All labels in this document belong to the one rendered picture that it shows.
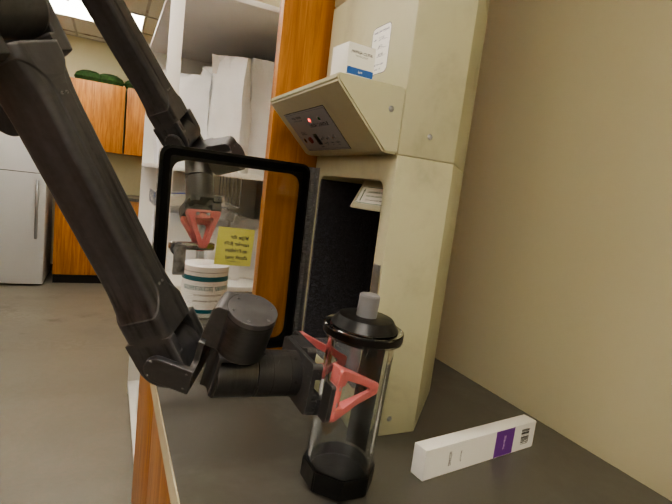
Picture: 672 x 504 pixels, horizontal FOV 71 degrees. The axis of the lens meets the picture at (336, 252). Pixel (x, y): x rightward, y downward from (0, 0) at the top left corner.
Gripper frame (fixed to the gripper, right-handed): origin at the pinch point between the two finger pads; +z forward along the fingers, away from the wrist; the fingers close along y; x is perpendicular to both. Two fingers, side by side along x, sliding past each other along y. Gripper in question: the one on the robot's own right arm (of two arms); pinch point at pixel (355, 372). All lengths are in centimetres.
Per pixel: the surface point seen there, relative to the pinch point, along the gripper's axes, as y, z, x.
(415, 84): 10.7, 6.6, -41.8
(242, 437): 14.3, -8.9, 17.4
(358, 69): 16.1, -0.7, -42.7
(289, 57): 48, -2, -49
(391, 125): 10.6, 3.9, -35.0
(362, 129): 12.7, 0.3, -33.5
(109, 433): 187, -14, 117
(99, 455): 168, -18, 117
